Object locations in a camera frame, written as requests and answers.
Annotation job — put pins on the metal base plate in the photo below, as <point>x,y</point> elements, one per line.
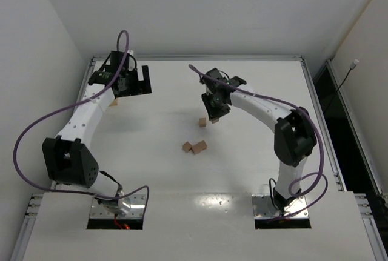
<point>131,208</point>
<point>264,210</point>

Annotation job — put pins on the small wooden cube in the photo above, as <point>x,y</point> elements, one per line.
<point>187,147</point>

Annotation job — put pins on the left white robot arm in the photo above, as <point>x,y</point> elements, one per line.
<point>67,156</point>

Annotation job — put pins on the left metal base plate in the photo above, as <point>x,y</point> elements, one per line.
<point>131,208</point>

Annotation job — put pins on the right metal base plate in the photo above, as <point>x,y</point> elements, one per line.
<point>264,210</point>

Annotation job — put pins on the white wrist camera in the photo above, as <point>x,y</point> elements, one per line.
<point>208,88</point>
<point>132,63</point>

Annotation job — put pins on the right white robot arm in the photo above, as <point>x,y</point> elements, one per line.
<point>294,138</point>

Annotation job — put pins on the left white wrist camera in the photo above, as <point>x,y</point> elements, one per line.
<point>132,63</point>

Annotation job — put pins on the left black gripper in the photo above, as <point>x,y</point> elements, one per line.
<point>139,88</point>

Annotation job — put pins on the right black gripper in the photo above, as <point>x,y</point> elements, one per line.
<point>216,111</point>

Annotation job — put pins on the wooden block stack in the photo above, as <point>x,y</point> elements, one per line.
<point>199,147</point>

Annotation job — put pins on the black wall cable white plug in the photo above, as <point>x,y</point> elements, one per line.
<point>351,68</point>

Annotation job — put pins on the wooden cube far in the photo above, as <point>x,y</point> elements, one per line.
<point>202,122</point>

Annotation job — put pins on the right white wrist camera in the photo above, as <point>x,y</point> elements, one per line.
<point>208,88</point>

